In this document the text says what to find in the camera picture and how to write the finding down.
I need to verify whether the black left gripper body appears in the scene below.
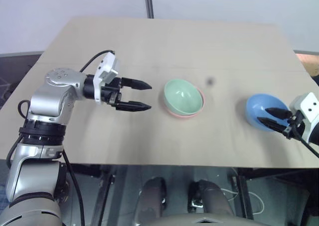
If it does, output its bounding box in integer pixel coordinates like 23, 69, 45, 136
100, 77, 124, 112

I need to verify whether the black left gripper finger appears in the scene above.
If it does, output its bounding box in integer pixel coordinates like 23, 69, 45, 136
121, 77, 153, 91
116, 100, 153, 113

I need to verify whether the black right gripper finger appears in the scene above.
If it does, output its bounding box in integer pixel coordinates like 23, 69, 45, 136
257, 116, 288, 133
264, 107, 292, 120

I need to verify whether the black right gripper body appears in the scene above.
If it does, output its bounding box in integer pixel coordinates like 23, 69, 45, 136
284, 111, 306, 140

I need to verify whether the blue bowl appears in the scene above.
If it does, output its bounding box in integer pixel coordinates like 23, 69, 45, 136
245, 93, 291, 133

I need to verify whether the green bowl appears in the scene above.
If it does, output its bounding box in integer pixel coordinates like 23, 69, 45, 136
163, 78, 203, 115

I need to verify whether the pink bowl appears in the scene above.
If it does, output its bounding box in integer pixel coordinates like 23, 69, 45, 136
162, 86, 206, 120

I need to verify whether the brown cardboard box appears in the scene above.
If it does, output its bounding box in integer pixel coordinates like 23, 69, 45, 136
296, 53, 319, 78

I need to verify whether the black upright pole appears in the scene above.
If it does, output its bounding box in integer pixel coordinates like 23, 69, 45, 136
143, 0, 155, 19

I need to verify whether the dark rounded robot leg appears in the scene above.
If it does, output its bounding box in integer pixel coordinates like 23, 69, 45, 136
188, 179, 235, 216
139, 177, 167, 225

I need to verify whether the grey robot torso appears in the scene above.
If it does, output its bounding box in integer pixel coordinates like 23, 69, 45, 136
138, 212, 253, 226

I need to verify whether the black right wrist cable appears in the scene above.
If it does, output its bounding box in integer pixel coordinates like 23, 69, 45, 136
291, 125, 319, 159

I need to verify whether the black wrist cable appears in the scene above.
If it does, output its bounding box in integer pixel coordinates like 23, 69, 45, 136
291, 125, 319, 159
79, 50, 116, 73

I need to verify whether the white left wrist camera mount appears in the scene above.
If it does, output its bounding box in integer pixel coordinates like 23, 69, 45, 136
93, 52, 122, 105

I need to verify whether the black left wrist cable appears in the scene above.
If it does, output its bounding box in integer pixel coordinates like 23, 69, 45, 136
79, 50, 116, 73

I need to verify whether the black table frame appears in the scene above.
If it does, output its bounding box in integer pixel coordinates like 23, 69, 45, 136
69, 163, 319, 221

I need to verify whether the white floor cable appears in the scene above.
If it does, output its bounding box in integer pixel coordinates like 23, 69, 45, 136
221, 188, 265, 215

